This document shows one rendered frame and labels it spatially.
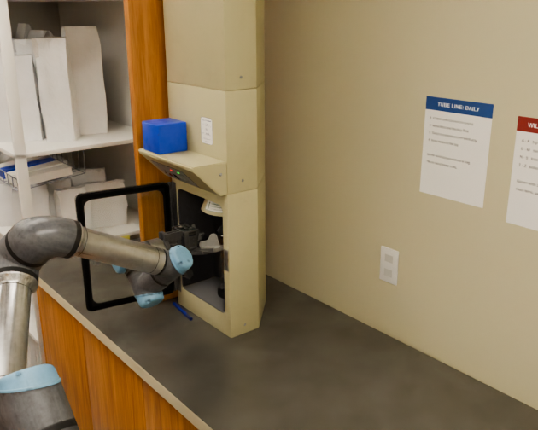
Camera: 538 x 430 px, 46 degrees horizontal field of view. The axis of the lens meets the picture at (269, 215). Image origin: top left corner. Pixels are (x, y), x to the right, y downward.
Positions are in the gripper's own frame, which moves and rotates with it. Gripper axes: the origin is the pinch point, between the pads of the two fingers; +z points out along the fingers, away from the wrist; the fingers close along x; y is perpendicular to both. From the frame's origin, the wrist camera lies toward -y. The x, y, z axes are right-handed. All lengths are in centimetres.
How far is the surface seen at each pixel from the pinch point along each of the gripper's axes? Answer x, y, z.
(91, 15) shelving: 165, 68, 37
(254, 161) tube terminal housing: -14.1, 28.2, 5.1
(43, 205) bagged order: 122, -14, -13
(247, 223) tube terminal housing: -14.1, 9.3, 2.0
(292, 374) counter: -42, -27, -3
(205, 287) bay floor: 8.7, -19.7, 0.7
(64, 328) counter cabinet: 58, -45, -32
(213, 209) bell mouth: -3.0, 12.1, -2.6
